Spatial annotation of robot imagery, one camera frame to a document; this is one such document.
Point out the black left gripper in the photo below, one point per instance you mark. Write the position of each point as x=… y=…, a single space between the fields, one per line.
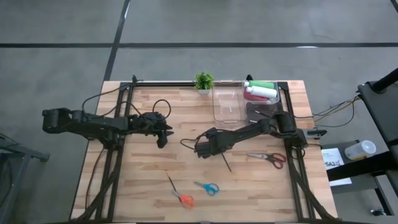
x=152 y=124

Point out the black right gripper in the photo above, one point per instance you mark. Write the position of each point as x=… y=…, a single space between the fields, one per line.
x=211 y=147

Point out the black paintbrush silver ferrule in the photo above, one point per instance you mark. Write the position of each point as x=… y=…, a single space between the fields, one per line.
x=262 y=114

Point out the red paint bottle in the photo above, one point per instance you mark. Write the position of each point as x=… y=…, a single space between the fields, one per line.
x=253 y=97

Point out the white paint bottle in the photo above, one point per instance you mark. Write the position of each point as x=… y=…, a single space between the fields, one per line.
x=264 y=92

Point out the green paint bottle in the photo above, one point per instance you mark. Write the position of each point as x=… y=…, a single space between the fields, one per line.
x=262 y=84

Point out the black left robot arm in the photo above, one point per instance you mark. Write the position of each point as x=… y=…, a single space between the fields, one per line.
x=93 y=124

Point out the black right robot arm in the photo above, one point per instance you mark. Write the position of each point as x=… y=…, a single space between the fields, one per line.
x=248 y=132

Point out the clear plastic bin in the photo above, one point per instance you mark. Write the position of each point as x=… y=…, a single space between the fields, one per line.
x=228 y=105

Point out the smoky grey plastic bin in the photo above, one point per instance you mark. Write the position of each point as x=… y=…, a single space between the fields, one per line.
x=255 y=119

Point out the green plant in white pot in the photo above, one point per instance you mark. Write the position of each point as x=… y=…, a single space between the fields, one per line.
x=204 y=81

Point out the frosted white plastic bin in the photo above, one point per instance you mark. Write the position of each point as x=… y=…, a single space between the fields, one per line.
x=276 y=101

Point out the white paper sheet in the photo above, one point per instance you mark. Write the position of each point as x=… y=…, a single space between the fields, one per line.
x=332 y=155

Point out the translucent plastic cup with lid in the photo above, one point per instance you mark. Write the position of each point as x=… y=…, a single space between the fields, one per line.
x=360 y=150

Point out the grey metal side table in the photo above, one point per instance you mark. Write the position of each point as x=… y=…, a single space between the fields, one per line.
x=18 y=149

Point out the black equipment cart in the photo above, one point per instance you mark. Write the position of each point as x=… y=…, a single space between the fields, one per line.
x=382 y=109

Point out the small black floor object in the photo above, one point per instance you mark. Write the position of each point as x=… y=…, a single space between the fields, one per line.
x=377 y=212

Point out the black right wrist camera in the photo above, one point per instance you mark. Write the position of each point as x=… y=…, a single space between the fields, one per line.
x=212 y=132

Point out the black aluminium table frame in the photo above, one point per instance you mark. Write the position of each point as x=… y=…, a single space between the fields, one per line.
x=174 y=84

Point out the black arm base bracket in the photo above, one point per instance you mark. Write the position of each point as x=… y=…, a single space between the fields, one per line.
x=315 y=132

